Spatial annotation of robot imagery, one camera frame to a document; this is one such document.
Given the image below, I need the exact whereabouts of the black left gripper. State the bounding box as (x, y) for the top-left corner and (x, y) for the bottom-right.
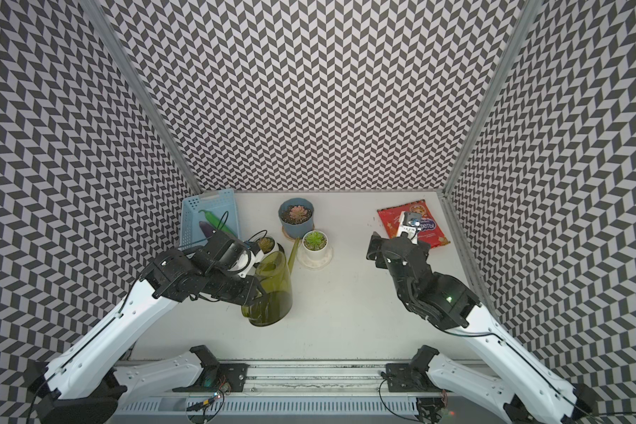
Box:
(202, 267), (267, 307)

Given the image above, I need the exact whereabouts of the green transparent watering can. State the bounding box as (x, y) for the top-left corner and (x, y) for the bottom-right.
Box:
(241, 240), (300, 327)

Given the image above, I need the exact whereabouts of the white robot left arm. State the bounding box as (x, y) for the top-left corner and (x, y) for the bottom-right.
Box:
(23, 231), (267, 423)

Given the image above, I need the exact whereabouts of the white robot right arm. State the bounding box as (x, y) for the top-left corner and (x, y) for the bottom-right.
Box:
(366, 233), (598, 423)

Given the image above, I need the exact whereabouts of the white pot yellow-green succulent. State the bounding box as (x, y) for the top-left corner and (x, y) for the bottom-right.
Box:
(256, 236), (280, 261)

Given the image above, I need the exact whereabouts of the white pot green succulent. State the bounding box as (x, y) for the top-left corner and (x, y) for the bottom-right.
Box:
(302, 230), (329, 251)

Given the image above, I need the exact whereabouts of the blue-grey plant pot pink succulent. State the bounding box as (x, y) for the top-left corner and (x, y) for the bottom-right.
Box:
(278, 198), (314, 236)

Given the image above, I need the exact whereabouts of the purple toy eggplant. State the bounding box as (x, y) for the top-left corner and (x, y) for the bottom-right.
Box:
(199, 221), (218, 240)

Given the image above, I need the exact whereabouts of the green toy cucumber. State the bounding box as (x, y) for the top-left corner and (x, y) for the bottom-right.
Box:
(198, 210), (239, 236)

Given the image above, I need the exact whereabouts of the red candy bag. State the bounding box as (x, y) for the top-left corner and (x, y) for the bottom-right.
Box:
(377, 200), (451, 248)

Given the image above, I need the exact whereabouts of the light blue plastic basket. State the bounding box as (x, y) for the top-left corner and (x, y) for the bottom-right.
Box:
(179, 189), (240, 248)

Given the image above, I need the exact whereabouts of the cork coaster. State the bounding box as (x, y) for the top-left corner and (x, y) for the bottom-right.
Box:
(282, 224), (305, 240)

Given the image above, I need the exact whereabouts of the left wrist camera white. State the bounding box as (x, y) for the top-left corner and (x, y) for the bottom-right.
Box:
(228, 241), (265, 277)

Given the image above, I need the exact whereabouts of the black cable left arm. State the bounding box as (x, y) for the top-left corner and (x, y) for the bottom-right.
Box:
(214, 210), (269, 250)

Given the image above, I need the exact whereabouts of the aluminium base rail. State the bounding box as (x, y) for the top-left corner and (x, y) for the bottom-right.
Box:
(105, 359), (510, 424)

